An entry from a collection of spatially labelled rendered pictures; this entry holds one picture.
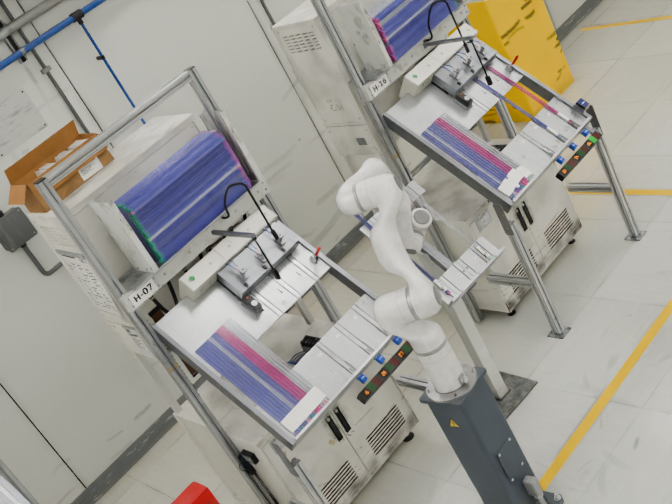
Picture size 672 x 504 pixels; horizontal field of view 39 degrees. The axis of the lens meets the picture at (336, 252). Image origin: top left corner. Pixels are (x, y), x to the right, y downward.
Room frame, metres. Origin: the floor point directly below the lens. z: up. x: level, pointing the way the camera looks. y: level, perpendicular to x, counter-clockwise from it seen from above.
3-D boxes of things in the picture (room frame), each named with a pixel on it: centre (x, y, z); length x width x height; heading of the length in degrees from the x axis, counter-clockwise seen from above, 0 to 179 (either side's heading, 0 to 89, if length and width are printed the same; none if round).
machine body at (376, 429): (3.60, 0.52, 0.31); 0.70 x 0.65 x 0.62; 122
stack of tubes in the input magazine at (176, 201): (3.53, 0.40, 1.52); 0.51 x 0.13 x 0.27; 122
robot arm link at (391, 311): (2.76, -0.09, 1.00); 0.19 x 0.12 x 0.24; 67
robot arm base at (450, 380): (2.75, -0.12, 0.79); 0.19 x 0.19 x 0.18
